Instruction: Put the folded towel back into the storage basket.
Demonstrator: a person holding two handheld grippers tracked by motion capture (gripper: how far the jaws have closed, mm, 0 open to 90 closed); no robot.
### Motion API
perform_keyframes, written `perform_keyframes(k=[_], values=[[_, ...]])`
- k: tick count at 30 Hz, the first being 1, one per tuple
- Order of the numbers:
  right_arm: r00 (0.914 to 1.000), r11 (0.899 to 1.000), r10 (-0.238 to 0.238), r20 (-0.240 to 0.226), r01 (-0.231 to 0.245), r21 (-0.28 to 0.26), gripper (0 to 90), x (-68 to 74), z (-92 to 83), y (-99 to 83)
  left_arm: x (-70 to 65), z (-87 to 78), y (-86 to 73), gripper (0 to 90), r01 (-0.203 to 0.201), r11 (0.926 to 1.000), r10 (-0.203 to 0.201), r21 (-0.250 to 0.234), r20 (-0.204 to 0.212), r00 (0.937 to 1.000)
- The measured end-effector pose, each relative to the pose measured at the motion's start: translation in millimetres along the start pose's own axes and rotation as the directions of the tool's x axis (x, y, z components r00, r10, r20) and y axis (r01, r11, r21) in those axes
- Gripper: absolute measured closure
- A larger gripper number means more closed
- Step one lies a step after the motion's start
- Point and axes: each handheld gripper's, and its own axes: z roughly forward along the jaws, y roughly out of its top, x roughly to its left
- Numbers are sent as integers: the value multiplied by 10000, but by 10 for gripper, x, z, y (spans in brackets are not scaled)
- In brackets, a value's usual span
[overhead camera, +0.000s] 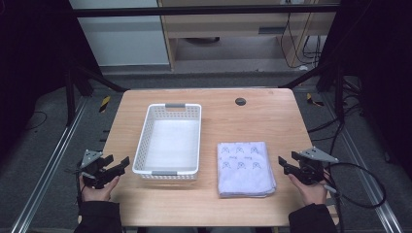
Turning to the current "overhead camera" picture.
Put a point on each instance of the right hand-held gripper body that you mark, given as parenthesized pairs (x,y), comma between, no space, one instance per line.
(311,171)

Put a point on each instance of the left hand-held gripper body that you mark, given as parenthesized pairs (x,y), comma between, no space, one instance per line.
(94,171)

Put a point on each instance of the white plastic basket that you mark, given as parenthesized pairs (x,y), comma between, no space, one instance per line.
(142,144)

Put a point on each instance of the white printed towel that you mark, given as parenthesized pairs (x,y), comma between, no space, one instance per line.
(246,178)

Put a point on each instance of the person's right hand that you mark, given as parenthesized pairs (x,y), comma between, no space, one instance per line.
(312,194)

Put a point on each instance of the person's left hand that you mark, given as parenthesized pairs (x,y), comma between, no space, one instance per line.
(97,195)

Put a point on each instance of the yellow black tape strip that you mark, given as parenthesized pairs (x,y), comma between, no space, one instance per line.
(313,101)
(104,104)

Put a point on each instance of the black metal stand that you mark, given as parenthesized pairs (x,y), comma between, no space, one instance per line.
(69,97)
(339,97)

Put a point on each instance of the dark round table grommet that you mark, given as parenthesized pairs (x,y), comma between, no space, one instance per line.
(240,101)

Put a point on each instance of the white cabinet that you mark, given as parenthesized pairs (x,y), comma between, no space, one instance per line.
(123,42)

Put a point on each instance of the light wooden desk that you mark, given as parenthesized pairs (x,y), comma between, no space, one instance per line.
(226,24)

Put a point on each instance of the aluminium floor rail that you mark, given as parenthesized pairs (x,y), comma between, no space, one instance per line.
(385,211)
(48,168)

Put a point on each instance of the black horizontal frame bar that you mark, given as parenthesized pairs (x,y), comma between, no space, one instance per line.
(194,11)

